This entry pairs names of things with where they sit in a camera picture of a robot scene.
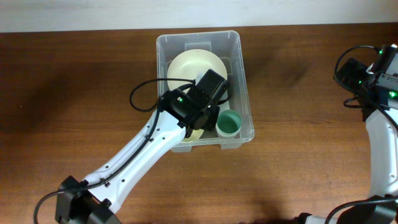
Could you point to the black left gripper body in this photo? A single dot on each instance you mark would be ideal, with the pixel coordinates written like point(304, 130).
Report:
point(211, 114)

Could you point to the yellow small bowl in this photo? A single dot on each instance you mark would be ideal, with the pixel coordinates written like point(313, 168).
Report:
point(195, 135)

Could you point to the green plastic cup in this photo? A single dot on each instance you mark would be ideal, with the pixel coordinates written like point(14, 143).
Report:
point(229, 117)

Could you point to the beige bowl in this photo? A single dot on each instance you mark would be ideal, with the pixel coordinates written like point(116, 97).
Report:
point(193, 64)

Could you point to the grey plastic cup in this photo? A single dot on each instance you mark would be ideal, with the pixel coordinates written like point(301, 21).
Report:
point(229, 131)

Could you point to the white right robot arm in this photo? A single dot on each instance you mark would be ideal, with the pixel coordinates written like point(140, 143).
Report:
point(381, 205)

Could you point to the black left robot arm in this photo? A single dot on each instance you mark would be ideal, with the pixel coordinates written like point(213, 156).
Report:
point(98, 197)

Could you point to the clear plastic storage bin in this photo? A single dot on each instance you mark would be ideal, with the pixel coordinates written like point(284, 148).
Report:
point(226, 45)

